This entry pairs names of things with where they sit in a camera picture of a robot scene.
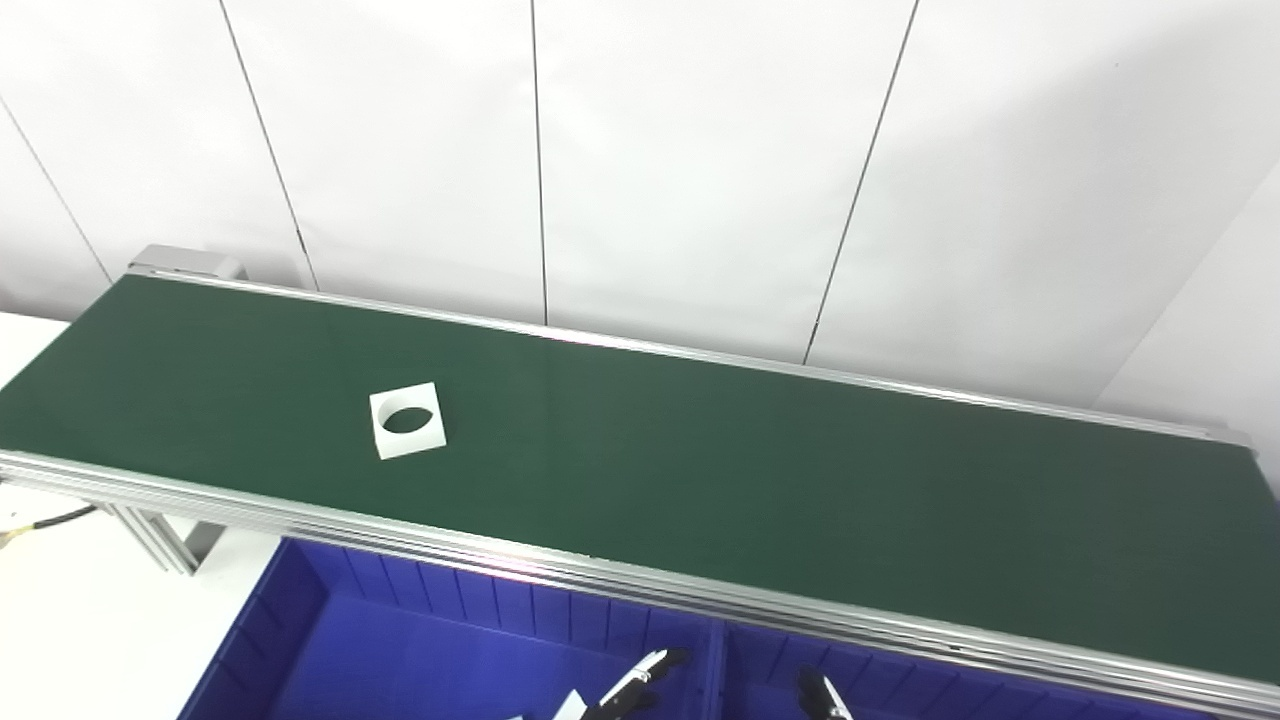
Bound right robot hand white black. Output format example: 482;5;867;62
795;665;856;720

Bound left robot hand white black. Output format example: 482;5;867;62
553;648;691;720

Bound white square part with hole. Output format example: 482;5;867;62
369;382;448;461

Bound blue plastic bin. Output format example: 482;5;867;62
705;622;1216;720
178;537;726;720

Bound green conveyor belt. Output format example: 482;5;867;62
0;262;1280;720
0;275;1280;686

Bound aluminium conveyor leg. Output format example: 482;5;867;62
100;503;227;577

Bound grey conveyor motor housing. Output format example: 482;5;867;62
130;245;248;283

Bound black power cable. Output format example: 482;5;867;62
0;505;99;547

